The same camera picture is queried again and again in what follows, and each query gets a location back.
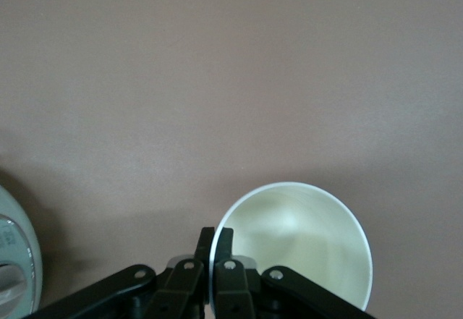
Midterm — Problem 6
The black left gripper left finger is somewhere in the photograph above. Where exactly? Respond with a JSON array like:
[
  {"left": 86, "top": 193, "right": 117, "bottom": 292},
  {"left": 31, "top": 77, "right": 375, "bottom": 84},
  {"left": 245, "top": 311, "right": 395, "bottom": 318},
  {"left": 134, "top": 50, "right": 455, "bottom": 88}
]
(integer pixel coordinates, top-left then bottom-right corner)
[{"left": 21, "top": 226, "right": 216, "bottom": 319}]

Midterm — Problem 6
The white IKEA cup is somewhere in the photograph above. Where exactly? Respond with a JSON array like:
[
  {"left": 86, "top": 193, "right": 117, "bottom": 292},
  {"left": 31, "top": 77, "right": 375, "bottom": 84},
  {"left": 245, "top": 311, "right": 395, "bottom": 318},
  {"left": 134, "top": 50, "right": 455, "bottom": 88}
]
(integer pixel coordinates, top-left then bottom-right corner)
[{"left": 208, "top": 182, "right": 373, "bottom": 313}]

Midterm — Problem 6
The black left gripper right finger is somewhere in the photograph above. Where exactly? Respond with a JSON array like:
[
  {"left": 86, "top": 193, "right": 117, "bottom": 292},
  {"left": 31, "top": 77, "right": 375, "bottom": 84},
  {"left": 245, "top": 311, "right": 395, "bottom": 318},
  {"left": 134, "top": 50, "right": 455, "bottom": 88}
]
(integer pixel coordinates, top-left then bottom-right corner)
[{"left": 212, "top": 226, "right": 377, "bottom": 319}]

